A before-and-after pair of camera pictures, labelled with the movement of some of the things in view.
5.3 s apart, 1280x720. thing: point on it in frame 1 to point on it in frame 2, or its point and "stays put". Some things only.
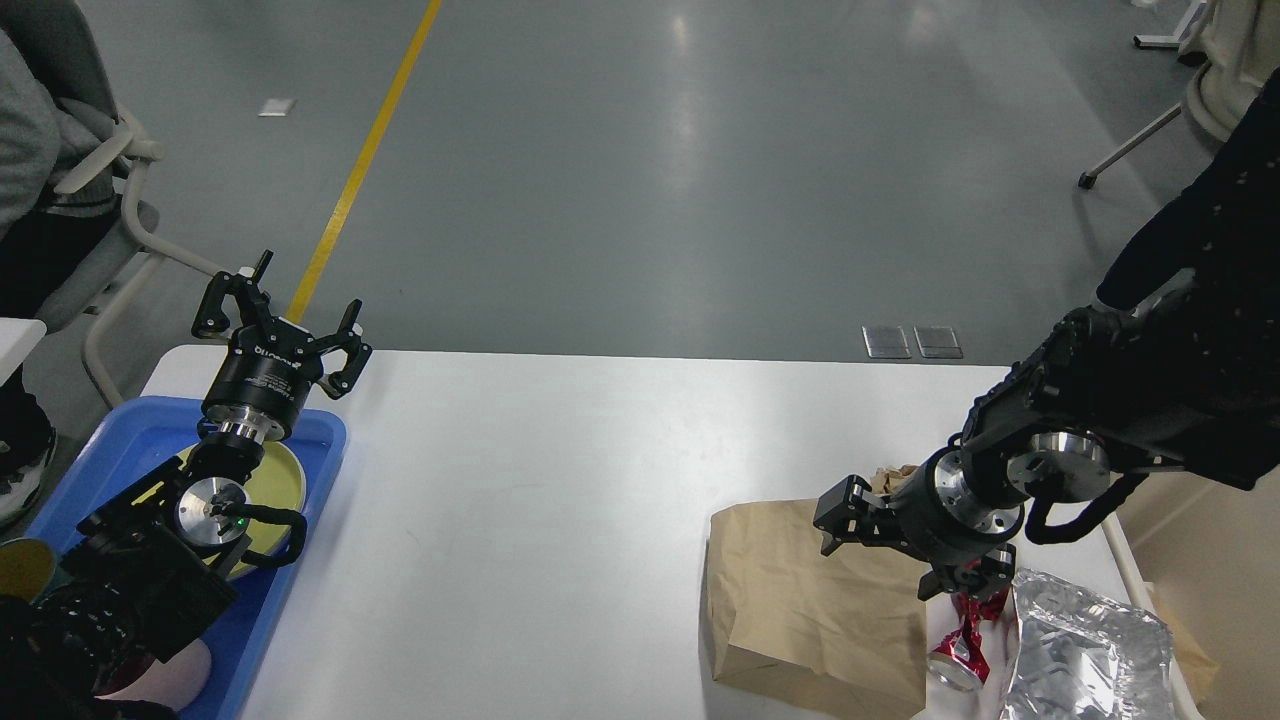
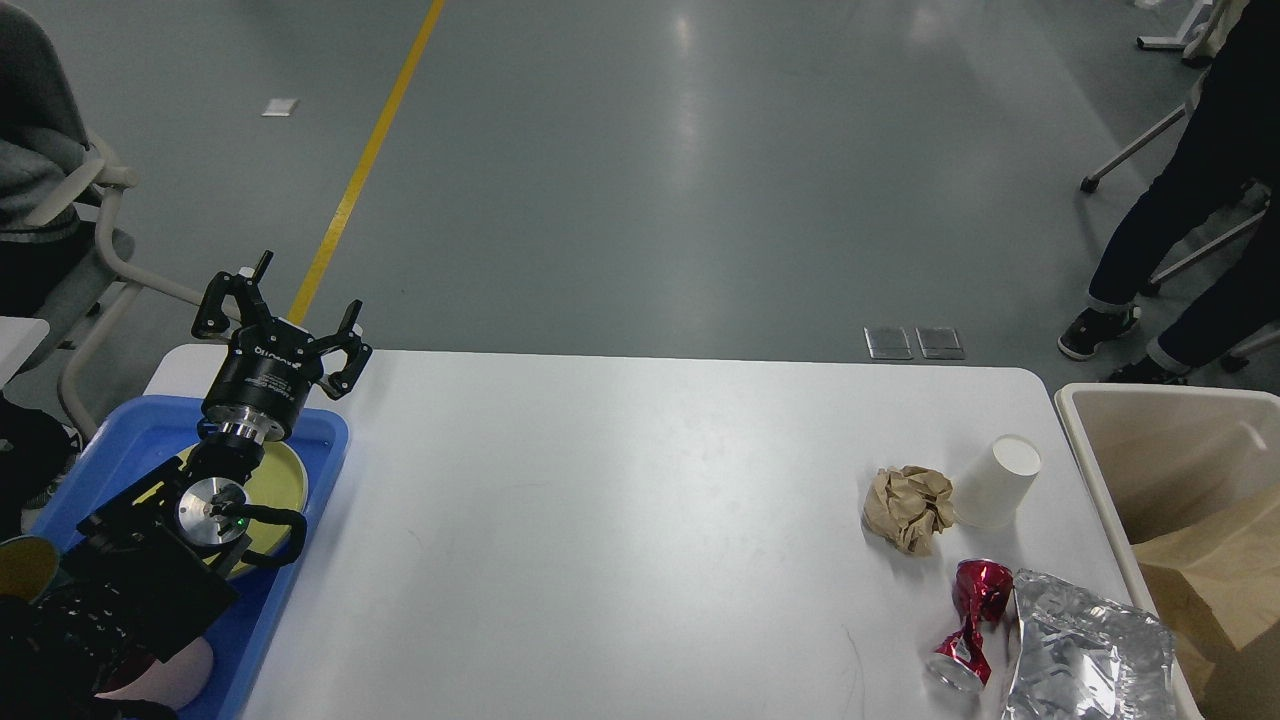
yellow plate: (279, 483) stays put
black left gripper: (261, 387) stays put
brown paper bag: (776, 608) to (1214, 584)
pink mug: (172, 684) stays put
